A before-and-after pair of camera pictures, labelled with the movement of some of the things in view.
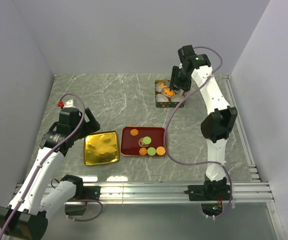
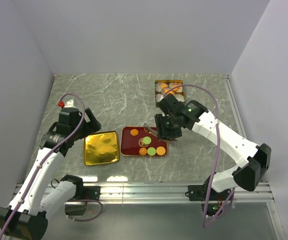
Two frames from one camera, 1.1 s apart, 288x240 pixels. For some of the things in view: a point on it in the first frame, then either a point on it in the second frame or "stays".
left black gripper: [91, 126] stays
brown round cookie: [134, 132] stays
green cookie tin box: [165, 98] stays
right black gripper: [184, 87] → [161, 131]
